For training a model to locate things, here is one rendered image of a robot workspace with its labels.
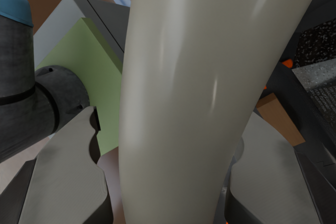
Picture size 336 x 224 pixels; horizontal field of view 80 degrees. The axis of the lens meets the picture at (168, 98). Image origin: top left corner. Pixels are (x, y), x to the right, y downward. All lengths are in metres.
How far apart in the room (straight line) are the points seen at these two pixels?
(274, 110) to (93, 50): 1.02
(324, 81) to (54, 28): 0.77
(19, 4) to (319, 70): 0.72
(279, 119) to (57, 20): 1.14
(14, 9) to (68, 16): 0.23
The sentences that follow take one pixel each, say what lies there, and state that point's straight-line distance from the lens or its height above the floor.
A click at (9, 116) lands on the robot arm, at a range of 0.46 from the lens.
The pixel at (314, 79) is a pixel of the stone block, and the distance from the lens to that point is 0.74.
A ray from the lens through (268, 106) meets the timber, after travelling 1.26.
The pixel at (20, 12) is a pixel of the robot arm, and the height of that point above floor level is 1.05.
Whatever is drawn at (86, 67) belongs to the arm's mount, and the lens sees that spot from 0.56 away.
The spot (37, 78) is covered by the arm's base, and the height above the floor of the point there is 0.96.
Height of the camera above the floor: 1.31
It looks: 65 degrees down
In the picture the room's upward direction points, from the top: 134 degrees counter-clockwise
